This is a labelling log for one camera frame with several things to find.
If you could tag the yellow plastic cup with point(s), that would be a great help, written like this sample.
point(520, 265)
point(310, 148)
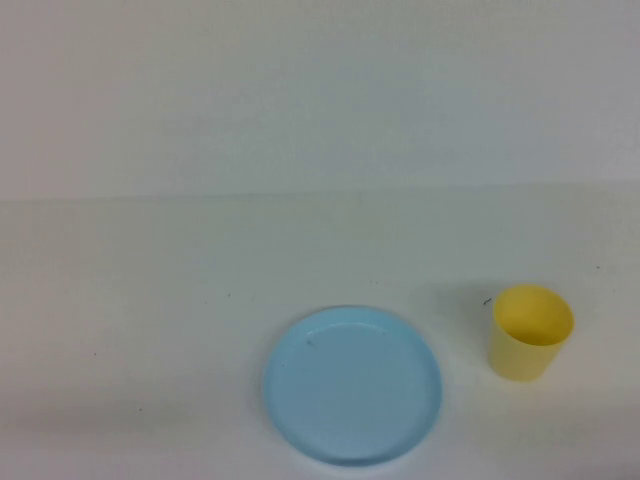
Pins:
point(520, 362)

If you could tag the light blue round plate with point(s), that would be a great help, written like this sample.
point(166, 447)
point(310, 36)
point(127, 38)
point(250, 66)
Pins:
point(350, 390)

